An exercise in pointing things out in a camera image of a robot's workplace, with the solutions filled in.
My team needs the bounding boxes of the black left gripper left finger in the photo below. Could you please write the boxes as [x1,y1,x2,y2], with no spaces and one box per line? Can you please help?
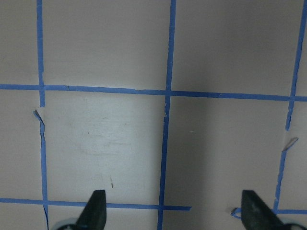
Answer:
[76,190,107,230]

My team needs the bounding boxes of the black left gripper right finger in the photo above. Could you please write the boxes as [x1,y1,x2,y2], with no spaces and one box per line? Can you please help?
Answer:
[241,190,283,230]

